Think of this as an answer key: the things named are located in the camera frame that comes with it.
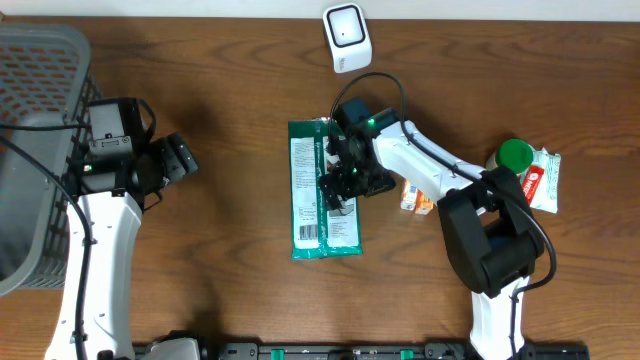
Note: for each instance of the grey plastic mesh basket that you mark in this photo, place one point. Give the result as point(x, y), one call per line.
point(46, 86)

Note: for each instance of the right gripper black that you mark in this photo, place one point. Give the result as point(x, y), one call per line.
point(338, 176)

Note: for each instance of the white barcode scanner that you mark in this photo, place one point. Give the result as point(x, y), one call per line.
point(347, 37)

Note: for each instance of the red adhesive tube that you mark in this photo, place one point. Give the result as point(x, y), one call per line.
point(531, 182)

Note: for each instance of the green-lidded small jar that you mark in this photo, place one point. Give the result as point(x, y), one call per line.
point(514, 154)

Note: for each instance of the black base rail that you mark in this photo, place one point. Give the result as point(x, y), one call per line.
point(253, 349)

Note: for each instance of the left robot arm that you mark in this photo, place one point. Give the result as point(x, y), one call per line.
point(112, 181)

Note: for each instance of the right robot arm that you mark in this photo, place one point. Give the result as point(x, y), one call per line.
point(491, 238)

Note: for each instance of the mint green wipes pack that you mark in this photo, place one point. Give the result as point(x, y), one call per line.
point(546, 197)

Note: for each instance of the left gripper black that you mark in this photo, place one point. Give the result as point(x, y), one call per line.
point(177, 155)

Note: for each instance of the green 3M adhesive package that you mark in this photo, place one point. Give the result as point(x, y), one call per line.
point(317, 232)

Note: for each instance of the orange tissue pack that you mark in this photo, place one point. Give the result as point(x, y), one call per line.
point(409, 196)
point(423, 204)

